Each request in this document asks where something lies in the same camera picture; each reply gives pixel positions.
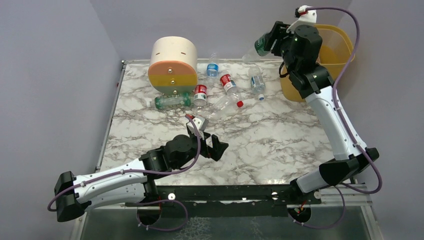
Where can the yellow mesh plastic bin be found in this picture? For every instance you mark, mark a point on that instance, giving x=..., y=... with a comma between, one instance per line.
x=335, y=50

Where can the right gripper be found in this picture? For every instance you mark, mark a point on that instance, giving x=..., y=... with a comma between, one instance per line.
x=274, y=36

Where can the cream and orange cylinder box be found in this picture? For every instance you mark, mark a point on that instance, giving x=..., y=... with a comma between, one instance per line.
x=173, y=65

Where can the green tinted plastic bottle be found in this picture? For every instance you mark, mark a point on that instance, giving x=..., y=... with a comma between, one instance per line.
x=170, y=101

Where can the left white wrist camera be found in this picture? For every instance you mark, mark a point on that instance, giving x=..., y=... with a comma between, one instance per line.
x=200, y=123

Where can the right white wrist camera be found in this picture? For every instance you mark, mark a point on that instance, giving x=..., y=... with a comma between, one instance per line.
x=304, y=17

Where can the red white label bottle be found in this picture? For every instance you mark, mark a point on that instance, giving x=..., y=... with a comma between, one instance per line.
x=200, y=95

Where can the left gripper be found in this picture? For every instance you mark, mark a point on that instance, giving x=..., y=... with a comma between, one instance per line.
x=208, y=145

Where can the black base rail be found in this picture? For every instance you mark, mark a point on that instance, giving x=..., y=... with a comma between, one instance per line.
x=208, y=201

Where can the red label clear bottle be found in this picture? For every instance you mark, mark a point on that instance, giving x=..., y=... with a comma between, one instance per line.
x=231, y=88

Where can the clear bottle blue white label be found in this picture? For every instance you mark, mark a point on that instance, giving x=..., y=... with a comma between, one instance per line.
x=257, y=84

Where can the blue label water bottle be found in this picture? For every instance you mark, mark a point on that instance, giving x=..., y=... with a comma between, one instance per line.
x=212, y=68

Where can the clear bottle red cap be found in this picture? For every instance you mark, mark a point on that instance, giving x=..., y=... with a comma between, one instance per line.
x=219, y=109

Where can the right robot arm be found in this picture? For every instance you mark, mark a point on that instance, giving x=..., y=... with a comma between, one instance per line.
x=299, y=48

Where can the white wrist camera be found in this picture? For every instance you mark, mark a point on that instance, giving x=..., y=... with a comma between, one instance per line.
x=200, y=123
x=304, y=17

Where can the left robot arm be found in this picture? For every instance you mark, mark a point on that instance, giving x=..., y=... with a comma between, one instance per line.
x=132, y=182

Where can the clear bottle green label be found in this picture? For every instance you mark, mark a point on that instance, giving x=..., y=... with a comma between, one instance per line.
x=257, y=50

